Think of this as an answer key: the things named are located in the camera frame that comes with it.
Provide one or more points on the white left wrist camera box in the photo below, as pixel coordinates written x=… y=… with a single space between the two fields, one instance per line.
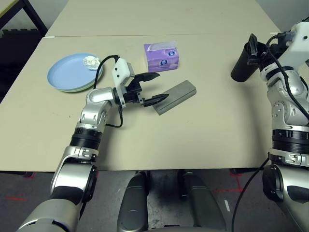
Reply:
x=120 y=70

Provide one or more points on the white tissue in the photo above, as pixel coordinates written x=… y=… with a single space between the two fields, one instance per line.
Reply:
x=91 y=62

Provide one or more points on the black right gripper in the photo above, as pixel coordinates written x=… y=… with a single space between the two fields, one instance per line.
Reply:
x=268 y=54

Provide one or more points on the black foam floor mat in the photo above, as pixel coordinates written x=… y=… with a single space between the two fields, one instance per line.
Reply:
x=17 y=48

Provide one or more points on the green plastic plate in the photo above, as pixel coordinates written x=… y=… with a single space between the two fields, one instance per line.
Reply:
x=77 y=91

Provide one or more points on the blue plastic plate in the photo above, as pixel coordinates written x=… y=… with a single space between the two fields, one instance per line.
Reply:
x=67 y=72

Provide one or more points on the grey robot leg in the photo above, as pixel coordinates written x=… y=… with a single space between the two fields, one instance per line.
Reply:
x=202 y=205
x=131 y=205

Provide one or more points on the red floor tape line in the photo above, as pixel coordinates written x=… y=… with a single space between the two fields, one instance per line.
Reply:
x=15 y=198

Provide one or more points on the grey robot left leg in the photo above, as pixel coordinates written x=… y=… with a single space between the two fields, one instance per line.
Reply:
x=131 y=205

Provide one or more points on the white floor tape strip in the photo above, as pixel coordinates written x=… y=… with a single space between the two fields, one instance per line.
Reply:
x=227 y=205

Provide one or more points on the beige side table black frame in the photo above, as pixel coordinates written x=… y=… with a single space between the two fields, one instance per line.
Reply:
x=9 y=9

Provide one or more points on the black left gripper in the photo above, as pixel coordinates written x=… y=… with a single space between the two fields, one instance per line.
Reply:
x=131 y=94

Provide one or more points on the red floor tape cross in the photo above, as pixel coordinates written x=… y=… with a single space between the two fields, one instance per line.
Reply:
x=237 y=189

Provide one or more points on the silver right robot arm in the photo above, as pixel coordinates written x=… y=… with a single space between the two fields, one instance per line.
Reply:
x=285 y=89

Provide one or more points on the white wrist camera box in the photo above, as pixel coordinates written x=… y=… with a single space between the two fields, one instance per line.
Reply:
x=120 y=70
x=299 y=43

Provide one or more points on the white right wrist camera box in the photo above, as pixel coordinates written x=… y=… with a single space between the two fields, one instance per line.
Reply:
x=299 y=43

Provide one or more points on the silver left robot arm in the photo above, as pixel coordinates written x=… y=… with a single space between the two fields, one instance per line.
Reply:
x=99 y=95

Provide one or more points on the black table foot bar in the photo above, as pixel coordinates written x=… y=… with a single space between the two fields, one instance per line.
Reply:
x=246 y=171
x=14 y=173

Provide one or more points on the black plastic cup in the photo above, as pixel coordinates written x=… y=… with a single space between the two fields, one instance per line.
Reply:
x=241 y=70

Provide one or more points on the grey robot right leg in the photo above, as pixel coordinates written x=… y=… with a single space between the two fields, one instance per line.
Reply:
x=202 y=205

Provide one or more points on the grey glasses case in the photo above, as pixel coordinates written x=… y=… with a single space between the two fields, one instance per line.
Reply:
x=181 y=90

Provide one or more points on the purple tissue pack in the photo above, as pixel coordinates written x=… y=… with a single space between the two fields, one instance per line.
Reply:
x=159 y=64

